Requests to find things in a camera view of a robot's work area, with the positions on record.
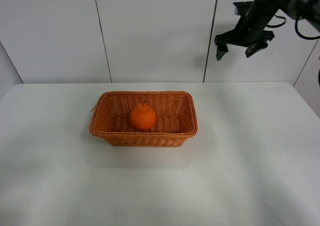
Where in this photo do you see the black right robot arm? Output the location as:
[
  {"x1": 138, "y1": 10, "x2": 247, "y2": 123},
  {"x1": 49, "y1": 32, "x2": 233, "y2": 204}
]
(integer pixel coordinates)
[{"x1": 214, "y1": 0, "x2": 320, "y2": 61}]

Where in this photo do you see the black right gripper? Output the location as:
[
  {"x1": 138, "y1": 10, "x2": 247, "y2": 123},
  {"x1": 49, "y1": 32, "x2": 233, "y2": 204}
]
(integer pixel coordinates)
[{"x1": 214, "y1": 0, "x2": 283, "y2": 61}]

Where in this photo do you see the orange with stem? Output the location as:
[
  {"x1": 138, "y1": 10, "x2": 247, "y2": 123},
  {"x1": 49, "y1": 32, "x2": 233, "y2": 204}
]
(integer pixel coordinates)
[{"x1": 129, "y1": 102, "x2": 157, "y2": 131}]

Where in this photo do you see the black cable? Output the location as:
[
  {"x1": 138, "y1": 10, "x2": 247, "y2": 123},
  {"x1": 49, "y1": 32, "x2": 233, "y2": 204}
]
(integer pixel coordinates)
[{"x1": 266, "y1": 15, "x2": 320, "y2": 40}]

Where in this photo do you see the orange wicker basket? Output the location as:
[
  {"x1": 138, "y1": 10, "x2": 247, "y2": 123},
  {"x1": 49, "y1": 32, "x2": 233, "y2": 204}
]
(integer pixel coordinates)
[{"x1": 89, "y1": 91, "x2": 198, "y2": 147}]

